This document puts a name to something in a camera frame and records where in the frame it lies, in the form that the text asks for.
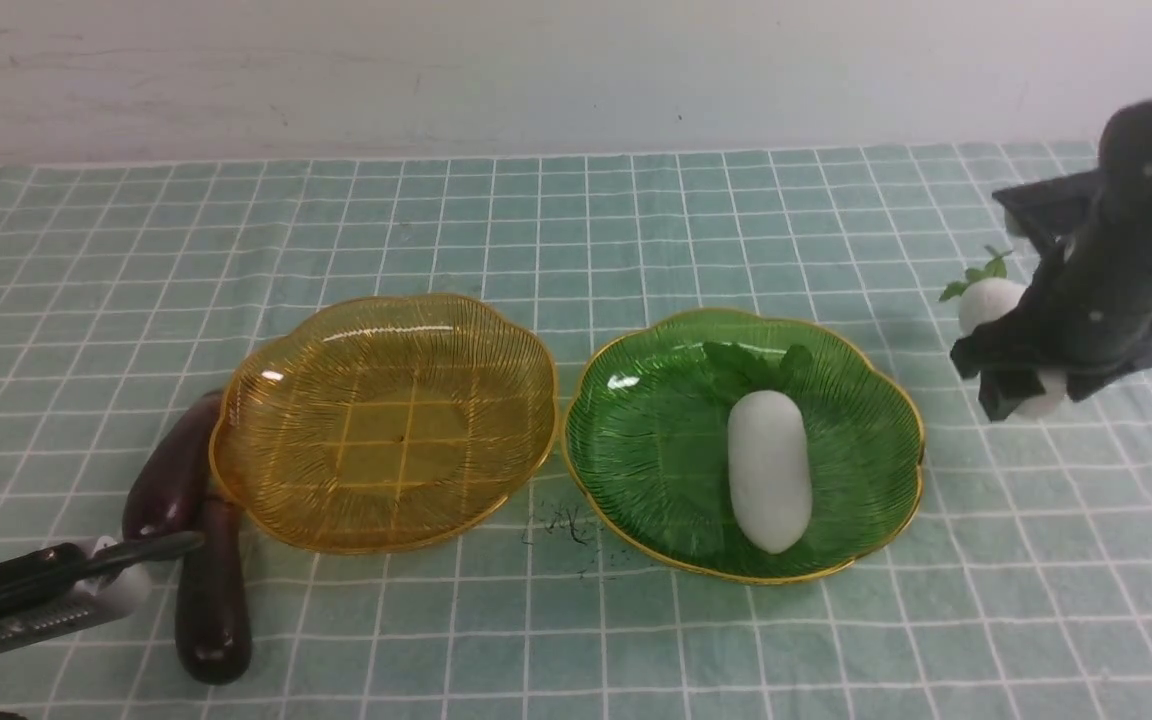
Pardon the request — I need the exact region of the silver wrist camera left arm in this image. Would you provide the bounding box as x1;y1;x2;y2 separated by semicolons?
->
0;536;151;655

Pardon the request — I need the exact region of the amber glass plate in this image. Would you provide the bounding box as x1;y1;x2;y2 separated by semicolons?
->
207;293;561;555

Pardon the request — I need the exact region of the purple eggplant one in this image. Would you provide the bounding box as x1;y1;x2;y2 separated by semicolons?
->
174;495;253;685
122;389;221;541

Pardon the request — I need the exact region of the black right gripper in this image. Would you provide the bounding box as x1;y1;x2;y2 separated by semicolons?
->
950;99;1152;420

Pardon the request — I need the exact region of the white radish with leaves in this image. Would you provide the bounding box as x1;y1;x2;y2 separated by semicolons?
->
940;245;1066;420
702;342;813;555

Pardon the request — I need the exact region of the green checkered tablecloth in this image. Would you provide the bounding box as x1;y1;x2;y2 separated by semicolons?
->
0;142;1152;719

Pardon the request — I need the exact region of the green glass plate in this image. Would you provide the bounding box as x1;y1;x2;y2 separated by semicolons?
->
562;306;925;585

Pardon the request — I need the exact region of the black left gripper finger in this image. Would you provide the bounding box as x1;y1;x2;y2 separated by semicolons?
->
0;530;204;619

